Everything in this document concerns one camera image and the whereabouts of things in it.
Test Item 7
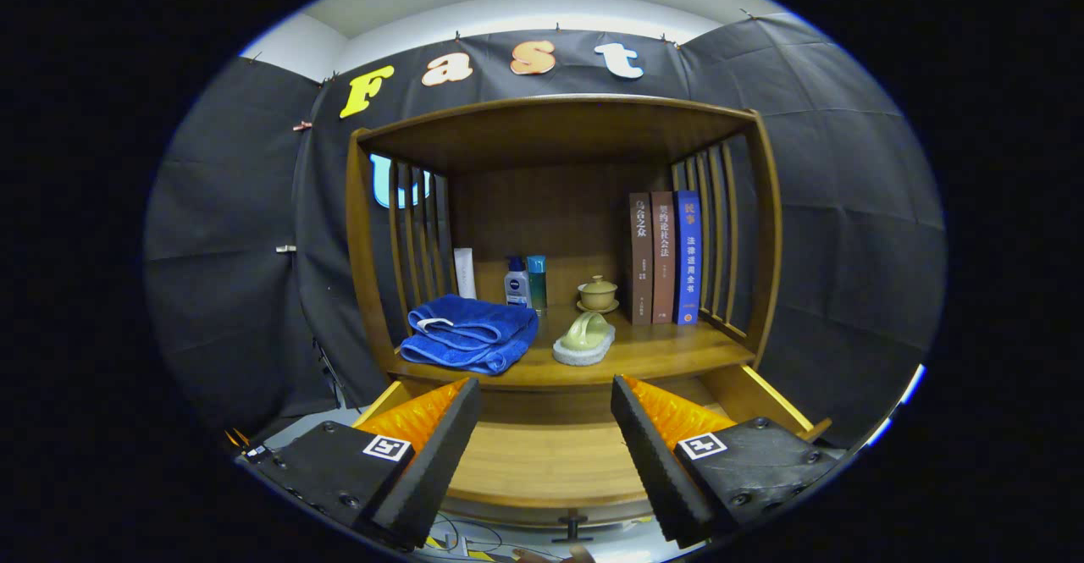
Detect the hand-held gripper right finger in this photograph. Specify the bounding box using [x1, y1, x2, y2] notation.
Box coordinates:
[610, 374, 839, 549]

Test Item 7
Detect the reddish brown book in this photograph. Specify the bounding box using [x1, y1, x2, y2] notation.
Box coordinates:
[650, 191, 678, 324]

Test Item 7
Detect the white bottle with blue cap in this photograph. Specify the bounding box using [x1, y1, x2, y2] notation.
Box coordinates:
[504, 257, 533, 310]

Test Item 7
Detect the blue book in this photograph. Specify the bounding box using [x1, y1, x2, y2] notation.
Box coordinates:
[672, 190, 703, 326]

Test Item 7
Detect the wooden drawer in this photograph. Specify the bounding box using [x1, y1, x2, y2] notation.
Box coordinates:
[351, 364, 833, 544]

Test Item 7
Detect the black floor cable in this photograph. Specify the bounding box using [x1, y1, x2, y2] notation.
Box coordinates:
[428, 516, 509, 560]

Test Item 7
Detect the beige lidded tea cup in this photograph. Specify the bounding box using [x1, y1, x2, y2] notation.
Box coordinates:
[576, 274, 620, 314]

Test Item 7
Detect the black backdrop cloth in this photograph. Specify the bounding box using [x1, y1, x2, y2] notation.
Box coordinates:
[144, 13, 948, 450]

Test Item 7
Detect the folded blue towel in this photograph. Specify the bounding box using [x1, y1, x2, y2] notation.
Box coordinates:
[398, 294, 540, 376]

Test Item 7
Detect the wooden countertop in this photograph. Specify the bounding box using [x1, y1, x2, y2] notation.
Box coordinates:
[385, 305, 756, 388]

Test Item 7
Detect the wooden cabinet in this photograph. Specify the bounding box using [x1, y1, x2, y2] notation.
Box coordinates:
[346, 93, 784, 395]

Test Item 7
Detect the teal bottle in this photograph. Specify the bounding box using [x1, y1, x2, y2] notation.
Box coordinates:
[526, 256, 548, 314]

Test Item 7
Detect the pale green scrub brush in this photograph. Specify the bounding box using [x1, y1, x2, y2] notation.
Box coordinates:
[552, 311, 617, 367]

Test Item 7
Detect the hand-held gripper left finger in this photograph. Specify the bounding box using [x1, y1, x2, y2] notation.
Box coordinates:
[241, 377, 484, 551]

